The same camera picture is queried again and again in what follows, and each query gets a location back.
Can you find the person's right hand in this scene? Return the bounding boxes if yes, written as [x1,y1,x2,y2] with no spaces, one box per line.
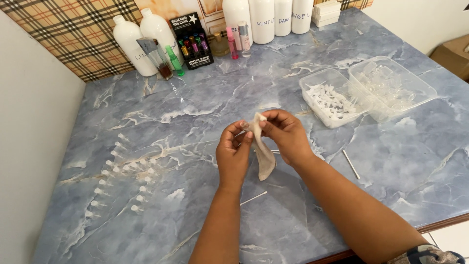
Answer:
[258,109,316,169]

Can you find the person's left hand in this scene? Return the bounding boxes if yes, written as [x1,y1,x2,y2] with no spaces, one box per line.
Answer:
[215,121,254,186]

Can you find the beige cleaning cloth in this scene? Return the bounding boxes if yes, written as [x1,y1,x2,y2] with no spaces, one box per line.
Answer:
[251,112,277,182]

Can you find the clear plastic container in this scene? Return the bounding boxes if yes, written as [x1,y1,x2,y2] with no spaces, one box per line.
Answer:
[348,55,438,124]
[298,67,374,129]

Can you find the pile of white sprayer parts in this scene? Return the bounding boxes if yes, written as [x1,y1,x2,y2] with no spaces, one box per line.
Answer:
[306,84,361,121]

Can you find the pink spray bottle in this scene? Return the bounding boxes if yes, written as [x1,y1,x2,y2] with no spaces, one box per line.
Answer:
[225,26,239,60]

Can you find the clear silver-capped spray bottle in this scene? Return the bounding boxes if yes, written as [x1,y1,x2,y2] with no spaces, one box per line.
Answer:
[237,21,252,58]

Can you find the pile of clear empty bottles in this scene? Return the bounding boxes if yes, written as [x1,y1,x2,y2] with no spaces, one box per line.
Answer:
[357,64,416,112]

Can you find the rows of white-capped clear vials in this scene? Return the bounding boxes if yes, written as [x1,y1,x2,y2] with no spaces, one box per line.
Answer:
[84,133,162,219]

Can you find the round gold-capped perfume bottle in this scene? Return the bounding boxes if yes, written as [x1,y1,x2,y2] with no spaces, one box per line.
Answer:
[209,32,231,57]

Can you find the green spray bottle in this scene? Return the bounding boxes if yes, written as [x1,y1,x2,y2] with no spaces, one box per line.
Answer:
[164,45,185,77]

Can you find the group of colourful roll-on bottles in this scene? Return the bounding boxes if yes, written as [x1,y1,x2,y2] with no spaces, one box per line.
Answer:
[177,33,209,58]

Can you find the large white plastic bottle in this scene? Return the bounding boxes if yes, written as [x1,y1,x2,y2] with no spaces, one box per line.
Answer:
[274,0,293,37]
[140,8,184,67]
[112,14,158,77]
[291,0,315,35]
[248,0,276,45]
[222,0,254,51]

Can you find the tall clear silver-capped perfume bottle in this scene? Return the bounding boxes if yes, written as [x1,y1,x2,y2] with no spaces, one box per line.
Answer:
[136,37,174,81]

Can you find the stack of white boxes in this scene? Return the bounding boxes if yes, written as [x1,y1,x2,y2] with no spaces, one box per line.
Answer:
[312,0,342,28]

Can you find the black cardboard display box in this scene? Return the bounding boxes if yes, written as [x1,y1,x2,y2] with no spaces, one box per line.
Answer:
[169,12,215,70]

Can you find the camouflage sleeve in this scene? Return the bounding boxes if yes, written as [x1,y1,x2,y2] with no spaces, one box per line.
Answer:
[384,244,467,264]

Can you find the brown cardboard box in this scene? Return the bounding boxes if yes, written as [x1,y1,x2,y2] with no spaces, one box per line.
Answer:
[429,34,469,83]

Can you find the plaid patterned backdrop sheet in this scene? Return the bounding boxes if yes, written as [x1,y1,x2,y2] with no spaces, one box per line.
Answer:
[0,0,144,83]

